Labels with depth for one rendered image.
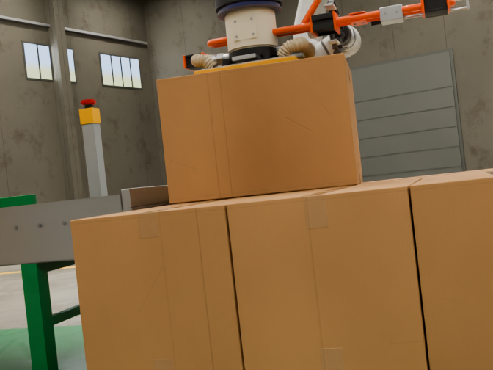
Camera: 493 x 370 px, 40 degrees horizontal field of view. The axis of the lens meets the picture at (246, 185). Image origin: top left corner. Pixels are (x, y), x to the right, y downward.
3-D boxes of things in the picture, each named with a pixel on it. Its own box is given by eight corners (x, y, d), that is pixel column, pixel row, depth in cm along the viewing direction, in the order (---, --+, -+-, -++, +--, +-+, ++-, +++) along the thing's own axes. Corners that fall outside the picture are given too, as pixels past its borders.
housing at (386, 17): (380, 21, 212) (378, 7, 212) (382, 26, 218) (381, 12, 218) (403, 17, 210) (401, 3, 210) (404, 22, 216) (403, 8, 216)
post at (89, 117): (103, 330, 303) (78, 109, 303) (110, 327, 310) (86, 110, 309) (117, 329, 301) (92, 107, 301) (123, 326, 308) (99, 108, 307)
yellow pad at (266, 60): (193, 77, 219) (191, 62, 219) (204, 81, 228) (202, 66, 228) (295, 61, 209) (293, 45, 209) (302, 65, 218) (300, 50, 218)
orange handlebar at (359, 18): (176, 53, 233) (175, 42, 233) (207, 65, 261) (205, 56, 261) (455, 5, 205) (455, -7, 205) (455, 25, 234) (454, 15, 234)
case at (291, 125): (169, 204, 216) (155, 79, 216) (202, 198, 255) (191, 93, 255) (357, 184, 203) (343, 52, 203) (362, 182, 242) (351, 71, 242)
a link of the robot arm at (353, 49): (363, 42, 243) (332, 62, 247) (369, 48, 258) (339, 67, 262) (348, 17, 245) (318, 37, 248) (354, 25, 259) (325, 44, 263)
